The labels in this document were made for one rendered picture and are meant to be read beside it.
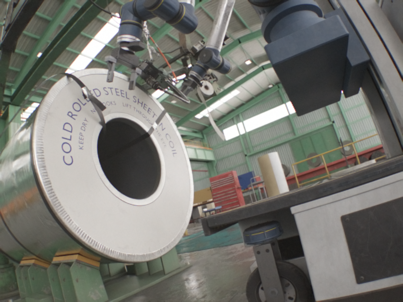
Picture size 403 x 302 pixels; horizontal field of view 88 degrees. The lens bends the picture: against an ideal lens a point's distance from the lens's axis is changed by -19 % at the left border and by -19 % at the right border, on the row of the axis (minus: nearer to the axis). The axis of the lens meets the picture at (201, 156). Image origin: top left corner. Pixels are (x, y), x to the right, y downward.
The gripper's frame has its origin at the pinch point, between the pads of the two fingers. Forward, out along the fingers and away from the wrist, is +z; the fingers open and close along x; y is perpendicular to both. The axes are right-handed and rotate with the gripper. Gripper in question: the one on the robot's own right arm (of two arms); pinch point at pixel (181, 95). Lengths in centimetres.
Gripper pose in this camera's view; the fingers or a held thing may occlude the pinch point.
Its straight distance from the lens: 189.5
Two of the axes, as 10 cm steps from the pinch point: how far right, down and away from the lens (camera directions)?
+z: -5.5, 8.3, -0.2
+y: -6.3, -4.3, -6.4
